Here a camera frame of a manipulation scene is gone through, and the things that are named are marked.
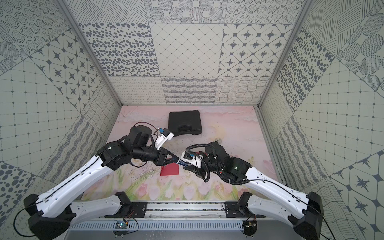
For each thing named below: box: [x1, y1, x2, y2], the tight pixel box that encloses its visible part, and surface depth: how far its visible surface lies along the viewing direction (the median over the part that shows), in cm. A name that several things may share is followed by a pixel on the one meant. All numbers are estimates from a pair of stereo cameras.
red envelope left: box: [160, 162, 179, 176], surface depth 89 cm
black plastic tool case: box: [168, 110, 202, 137], surface depth 109 cm
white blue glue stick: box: [176, 158, 189, 167], surface depth 65 cm
